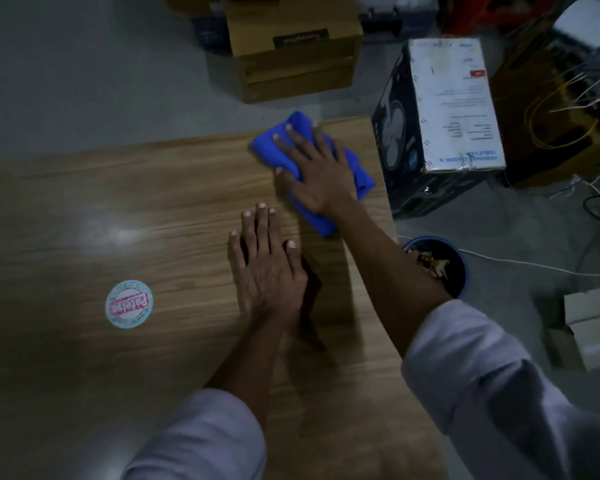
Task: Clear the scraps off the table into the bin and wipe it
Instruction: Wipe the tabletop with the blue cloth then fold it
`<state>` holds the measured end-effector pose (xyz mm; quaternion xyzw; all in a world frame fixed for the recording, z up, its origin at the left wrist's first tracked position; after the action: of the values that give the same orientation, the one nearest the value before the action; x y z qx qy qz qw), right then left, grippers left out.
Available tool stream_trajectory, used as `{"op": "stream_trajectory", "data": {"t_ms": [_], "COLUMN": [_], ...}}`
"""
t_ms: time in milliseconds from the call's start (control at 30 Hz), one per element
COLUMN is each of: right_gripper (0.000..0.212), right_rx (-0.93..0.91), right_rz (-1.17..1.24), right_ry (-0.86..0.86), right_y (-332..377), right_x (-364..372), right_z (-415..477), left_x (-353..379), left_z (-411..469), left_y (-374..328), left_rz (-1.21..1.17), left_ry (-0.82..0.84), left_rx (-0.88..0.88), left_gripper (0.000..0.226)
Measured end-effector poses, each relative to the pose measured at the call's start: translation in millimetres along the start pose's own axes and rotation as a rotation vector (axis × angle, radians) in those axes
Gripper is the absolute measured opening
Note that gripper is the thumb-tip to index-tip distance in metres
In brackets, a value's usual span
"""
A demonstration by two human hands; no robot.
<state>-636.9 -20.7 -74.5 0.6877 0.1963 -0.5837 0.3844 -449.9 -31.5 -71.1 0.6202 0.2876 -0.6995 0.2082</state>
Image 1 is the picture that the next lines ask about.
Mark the person's right hand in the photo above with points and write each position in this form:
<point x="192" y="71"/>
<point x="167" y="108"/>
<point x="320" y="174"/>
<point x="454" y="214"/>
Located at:
<point x="325" y="184"/>

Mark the person's left hand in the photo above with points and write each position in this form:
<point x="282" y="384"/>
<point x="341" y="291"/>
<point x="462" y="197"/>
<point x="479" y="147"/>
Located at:
<point x="272" y="284"/>

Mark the blue cloth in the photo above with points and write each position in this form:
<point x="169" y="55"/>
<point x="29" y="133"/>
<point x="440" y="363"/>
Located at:
<point x="270" y="144"/>

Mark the round white foil lid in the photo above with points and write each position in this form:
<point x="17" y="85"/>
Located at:
<point x="129" y="303"/>

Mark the blue round waste bin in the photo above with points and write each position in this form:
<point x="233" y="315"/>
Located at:
<point x="460" y="274"/>

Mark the person's left forearm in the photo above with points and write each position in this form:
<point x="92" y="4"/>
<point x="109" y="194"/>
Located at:
<point x="250" y="364"/>

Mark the person's right forearm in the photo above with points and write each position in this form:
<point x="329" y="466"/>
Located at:
<point x="395" y="284"/>

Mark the black box with white label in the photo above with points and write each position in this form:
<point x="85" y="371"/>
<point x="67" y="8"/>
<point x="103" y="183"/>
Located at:
<point x="455" y="104"/>

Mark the wooden table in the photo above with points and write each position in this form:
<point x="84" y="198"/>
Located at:
<point x="130" y="219"/>

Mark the dark blue small box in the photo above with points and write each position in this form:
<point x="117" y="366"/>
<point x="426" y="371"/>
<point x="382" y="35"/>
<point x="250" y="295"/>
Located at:
<point x="210" y="37"/>

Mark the large brown cardboard box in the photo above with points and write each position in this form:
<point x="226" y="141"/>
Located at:
<point x="520" y="144"/>

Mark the light denim shirt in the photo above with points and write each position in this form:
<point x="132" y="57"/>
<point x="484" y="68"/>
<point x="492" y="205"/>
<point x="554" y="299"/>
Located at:
<point x="480" y="369"/>

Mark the small brown cardboard box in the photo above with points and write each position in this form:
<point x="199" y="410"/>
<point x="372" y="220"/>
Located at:
<point x="190" y="4"/>

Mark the red plastic item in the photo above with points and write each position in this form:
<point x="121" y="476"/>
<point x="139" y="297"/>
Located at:
<point x="490" y="12"/>

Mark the small open white carton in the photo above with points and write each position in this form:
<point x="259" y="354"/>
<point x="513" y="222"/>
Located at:
<point x="590" y="334"/>

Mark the white rounded device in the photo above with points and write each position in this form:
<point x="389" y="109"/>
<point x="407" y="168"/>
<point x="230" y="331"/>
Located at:
<point x="587" y="19"/>

